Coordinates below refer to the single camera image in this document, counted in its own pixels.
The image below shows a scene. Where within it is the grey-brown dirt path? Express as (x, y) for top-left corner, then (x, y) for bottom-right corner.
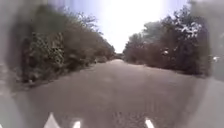
(13, 58), (214, 128)

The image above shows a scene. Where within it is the row of trees and bushes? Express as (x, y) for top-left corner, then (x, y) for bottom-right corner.
(122, 4), (214, 77)
(9, 4), (117, 84)

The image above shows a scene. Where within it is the robot's own part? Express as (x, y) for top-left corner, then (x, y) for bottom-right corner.
(72, 120), (82, 128)
(144, 118), (155, 128)

